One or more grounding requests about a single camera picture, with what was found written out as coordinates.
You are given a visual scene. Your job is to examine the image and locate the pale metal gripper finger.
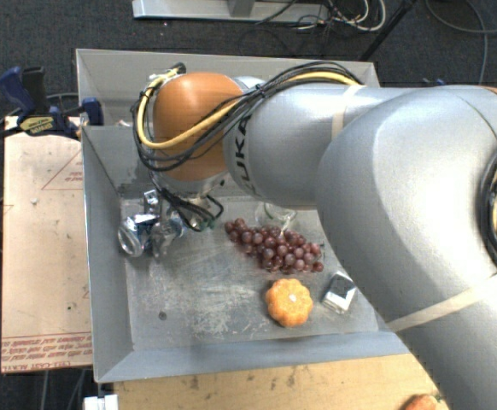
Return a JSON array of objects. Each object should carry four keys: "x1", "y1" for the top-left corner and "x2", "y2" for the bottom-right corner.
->
[
  {"x1": 149, "y1": 221, "x2": 181, "y2": 261},
  {"x1": 143, "y1": 189, "x2": 162, "y2": 226}
]

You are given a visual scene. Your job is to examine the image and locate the clear glass jar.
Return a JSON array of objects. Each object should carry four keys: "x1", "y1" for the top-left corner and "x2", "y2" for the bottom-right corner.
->
[{"x1": 117, "y1": 215, "x2": 152, "y2": 259}]

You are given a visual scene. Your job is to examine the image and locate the grey metal bin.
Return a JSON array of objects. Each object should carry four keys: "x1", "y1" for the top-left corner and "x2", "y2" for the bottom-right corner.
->
[{"x1": 75, "y1": 48, "x2": 412, "y2": 384}]

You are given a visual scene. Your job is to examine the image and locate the clear glass cup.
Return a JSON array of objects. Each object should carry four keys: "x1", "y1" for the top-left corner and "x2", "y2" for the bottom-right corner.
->
[{"x1": 254, "y1": 202, "x2": 298, "y2": 231}]

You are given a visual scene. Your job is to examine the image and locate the purple toy grape bunch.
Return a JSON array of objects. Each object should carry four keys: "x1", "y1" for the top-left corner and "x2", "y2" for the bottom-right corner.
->
[{"x1": 224, "y1": 217, "x2": 325, "y2": 275}]

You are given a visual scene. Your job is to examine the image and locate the brown cardboard board, red print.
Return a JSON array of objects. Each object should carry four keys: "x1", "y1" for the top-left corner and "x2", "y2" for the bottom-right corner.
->
[{"x1": 0, "y1": 115, "x2": 94, "y2": 375}]

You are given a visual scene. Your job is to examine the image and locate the orange toy pumpkin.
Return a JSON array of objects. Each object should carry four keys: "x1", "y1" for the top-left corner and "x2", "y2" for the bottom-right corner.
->
[{"x1": 265, "y1": 277, "x2": 314, "y2": 329}]

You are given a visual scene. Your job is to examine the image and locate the small shiny silver box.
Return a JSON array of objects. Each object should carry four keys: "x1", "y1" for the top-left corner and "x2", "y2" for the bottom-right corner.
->
[{"x1": 319, "y1": 271, "x2": 358, "y2": 315}]

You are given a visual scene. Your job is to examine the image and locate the orange toy fruit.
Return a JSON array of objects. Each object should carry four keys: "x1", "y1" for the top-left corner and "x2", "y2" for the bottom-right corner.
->
[{"x1": 402, "y1": 393, "x2": 443, "y2": 410}]

